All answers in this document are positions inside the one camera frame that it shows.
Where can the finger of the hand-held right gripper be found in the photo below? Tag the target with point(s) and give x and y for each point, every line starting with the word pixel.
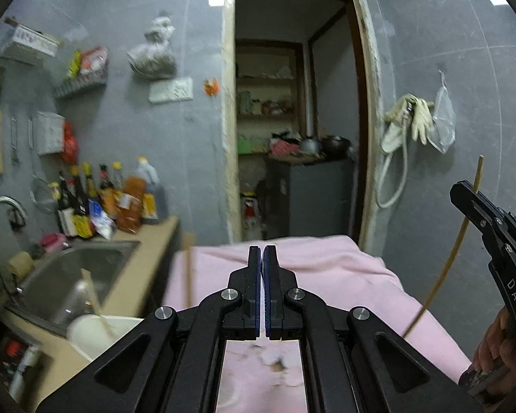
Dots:
pixel 477 219

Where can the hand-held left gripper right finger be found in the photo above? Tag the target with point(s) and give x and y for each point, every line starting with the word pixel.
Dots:
pixel 270 284

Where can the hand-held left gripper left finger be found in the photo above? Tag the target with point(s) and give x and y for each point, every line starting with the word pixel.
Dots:
pixel 254 284

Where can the wooden chopstick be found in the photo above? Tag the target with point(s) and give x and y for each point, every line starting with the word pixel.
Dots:
pixel 479 167
pixel 189 266
pixel 95 301

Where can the person's right hand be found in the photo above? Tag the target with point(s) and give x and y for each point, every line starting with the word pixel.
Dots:
pixel 494 348

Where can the white bottle red label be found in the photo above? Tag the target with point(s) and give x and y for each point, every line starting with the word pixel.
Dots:
pixel 251 215

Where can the grey cabinet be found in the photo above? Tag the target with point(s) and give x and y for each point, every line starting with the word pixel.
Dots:
pixel 318 198

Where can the hanging clear plastic bag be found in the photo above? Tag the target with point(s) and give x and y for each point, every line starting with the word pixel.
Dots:
pixel 443 116

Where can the cream rubber glove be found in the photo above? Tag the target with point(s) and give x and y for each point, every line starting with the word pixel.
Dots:
pixel 395 124
pixel 421 118

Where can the wooden cutting board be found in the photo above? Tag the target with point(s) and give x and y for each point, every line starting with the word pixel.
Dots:
pixel 301 158

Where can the pink rag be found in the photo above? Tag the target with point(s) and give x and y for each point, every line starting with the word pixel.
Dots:
pixel 284 148

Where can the green storage box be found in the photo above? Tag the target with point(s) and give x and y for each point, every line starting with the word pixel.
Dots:
pixel 251 144

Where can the large plastic oil jug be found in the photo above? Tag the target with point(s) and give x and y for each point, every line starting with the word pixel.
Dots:
pixel 148 189

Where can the steel pot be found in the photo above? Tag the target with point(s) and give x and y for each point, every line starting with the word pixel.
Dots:
pixel 310 145

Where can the black pot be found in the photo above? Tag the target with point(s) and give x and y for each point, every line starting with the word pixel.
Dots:
pixel 336 145

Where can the white blue packet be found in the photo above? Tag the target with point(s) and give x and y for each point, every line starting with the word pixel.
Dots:
pixel 102 226

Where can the white bowl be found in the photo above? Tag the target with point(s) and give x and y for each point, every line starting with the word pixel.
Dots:
pixel 90 335

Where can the green jar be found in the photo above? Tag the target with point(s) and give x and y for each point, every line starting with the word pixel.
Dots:
pixel 245 102

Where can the steel sink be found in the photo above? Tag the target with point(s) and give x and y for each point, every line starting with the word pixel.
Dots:
pixel 69 266

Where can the row of sauce bottles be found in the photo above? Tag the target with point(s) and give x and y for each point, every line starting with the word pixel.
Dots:
pixel 84 206

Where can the wooden shelf unit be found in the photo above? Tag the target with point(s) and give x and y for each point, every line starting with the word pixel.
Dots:
pixel 266 79

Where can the pink dish cloth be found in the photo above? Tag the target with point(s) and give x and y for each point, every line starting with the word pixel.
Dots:
pixel 53 241

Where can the red plastic bag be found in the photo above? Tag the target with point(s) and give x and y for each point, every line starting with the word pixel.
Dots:
pixel 70 144

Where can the tan scrub sponge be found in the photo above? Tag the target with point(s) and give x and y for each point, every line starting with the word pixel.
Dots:
pixel 21 263

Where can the hanging clear food bag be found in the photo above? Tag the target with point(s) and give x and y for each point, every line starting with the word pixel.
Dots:
pixel 152 56

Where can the steel faucet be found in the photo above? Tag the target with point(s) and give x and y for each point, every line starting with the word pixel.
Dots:
pixel 2 201

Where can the red white snack packet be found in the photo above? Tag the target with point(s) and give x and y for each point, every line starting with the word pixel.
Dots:
pixel 93 60

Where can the yellow green snack packet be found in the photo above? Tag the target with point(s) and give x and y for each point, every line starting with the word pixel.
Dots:
pixel 74 63

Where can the door frame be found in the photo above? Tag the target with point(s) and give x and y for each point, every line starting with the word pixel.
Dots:
pixel 228 94

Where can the orange wall hook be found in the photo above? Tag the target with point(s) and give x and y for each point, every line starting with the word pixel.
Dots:
pixel 211 87

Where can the white wall socket panel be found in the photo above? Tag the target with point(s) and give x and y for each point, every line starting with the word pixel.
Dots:
pixel 171 90

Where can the white wall box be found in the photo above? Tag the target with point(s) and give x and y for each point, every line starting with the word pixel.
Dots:
pixel 49 133

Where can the grey wall basket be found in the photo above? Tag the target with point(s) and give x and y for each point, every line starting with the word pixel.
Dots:
pixel 81 84

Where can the white wall basket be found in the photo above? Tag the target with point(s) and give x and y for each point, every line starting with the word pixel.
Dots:
pixel 30 45

